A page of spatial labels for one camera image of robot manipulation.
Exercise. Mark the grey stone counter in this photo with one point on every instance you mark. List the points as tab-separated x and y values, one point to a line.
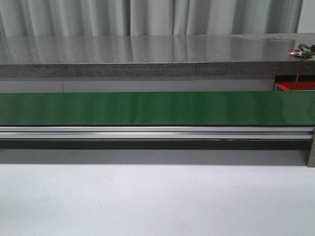
151	56

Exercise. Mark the green conveyor belt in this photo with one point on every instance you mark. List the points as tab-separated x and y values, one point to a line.
159	108

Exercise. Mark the red plastic tray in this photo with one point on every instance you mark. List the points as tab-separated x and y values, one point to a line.
289	86

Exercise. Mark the small green circuit board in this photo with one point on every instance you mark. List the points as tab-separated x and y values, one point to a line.
299	53

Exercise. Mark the grey conveyor support leg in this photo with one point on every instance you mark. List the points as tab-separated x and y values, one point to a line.
311	157

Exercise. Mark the white curtain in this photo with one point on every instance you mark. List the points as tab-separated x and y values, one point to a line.
147	17

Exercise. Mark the aluminium conveyor frame rail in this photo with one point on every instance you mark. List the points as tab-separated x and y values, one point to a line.
160	132

